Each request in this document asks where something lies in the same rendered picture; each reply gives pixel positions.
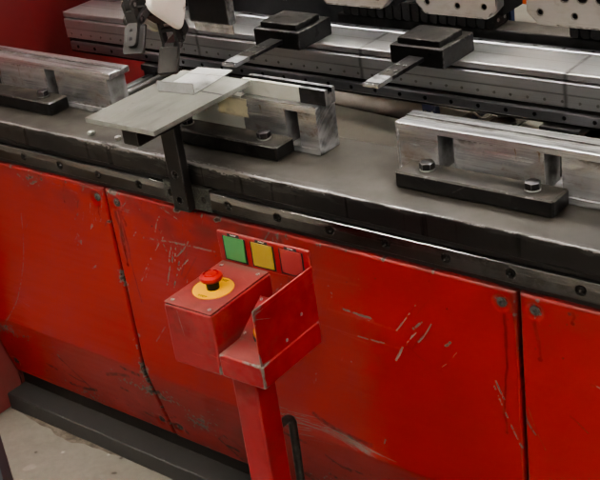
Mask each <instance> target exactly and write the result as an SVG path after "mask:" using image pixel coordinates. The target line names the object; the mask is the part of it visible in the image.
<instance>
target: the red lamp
mask: <svg viewBox="0 0 600 480"><path fill-rule="evenodd" d="M279 252H280V258H281V265H282V271H283V272H284V273H288V274H292V275H296V276H298V275H299V274H300V273H302V272H303V265H302V258H301V253H297V252H293V251H288V250H281V249H279Z"/></svg>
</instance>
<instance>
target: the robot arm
mask: <svg viewBox="0 0 600 480"><path fill-rule="evenodd" d="M185 6H186V0H122V2H121V8H122V11H123V12H124V15H125V16H124V17H123V23H124V25H127V26H125V33H124V45H123V53H124V54H125V55H135V54H143V53H145V48H146V36H147V29H149V30H151V31H159V34H160V38H161V42H162V46H163V48H159V58H158V71H157V73H158V74H159V75H170V74H177V73H178V72H179V62H180V49H181V48H182V47H183V42H184V41H185V39H186V34H187V32H188V30H189V26H188V24H187V22H186V20H185ZM166 24H169V26H165V25H166ZM171 31H172V32H173V35H172V36H171V37H170V38H169V39H168V36H167V32H171Z"/></svg>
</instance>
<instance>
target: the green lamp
mask: <svg viewBox="0 0 600 480"><path fill-rule="evenodd" d="M223 239H224V245H225V251H226V255H227V258H228V259H231V260H235V261H239V262H243V263H247V259H246V254H245V249H244V243H243V240H241V239H236V238H232V237H228V236H225V235H223Z"/></svg>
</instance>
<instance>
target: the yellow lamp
mask: <svg viewBox="0 0 600 480"><path fill-rule="evenodd" d="M250 245H251V251H252V257H253V263H254V266H258V267H262V268H266V269H270V270H275V268H274V263H273V256H272V250H271V247H269V246H265V245H261V244H257V243H252V242H250Z"/></svg>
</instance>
